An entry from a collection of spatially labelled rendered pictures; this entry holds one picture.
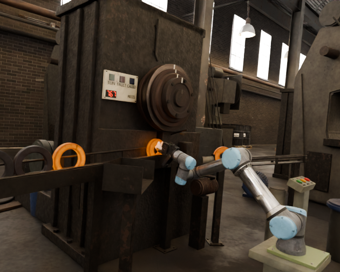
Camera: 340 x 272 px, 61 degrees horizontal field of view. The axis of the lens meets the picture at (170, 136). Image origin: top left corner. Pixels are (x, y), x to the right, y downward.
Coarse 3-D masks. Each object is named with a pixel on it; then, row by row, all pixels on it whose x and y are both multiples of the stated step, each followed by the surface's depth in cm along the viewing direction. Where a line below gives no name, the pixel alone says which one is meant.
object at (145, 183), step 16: (112, 160) 153; (128, 160) 167; (144, 160) 165; (112, 176) 142; (128, 176) 140; (144, 176) 166; (128, 192) 140; (128, 208) 154; (128, 224) 154; (128, 240) 155; (128, 256) 155
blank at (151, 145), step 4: (152, 140) 199; (156, 140) 200; (160, 140) 203; (148, 144) 197; (152, 144) 197; (156, 144) 200; (148, 148) 196; (152, 148) 197; (148, 152) 196; (152, 152) 198
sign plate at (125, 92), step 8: (104, 72) 178; (112, 72) 181; (104, 80) 178; (112, 80) 182; (128, 80) 191; (136, 80) 195; (104, 88) 178; (112, 88) 182; (120, 88) 187; (128, 88) 191; (136, 88) 196; (104, 96) 179; (112, 96) 182; (120, 96) 187; (128, 96) 192; (136, 96) 196
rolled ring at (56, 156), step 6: (66, 144) 152; (72, 144) 155; (60, 150) 150; (78, 150) 158; (54, 156) 148; (60, 156) 150; (78, 156) 160; (84, 156) 161; (54, 162) 148; (78, 162) 160; (84, 162) 161; (54, 168) 150; (60, 168) 151
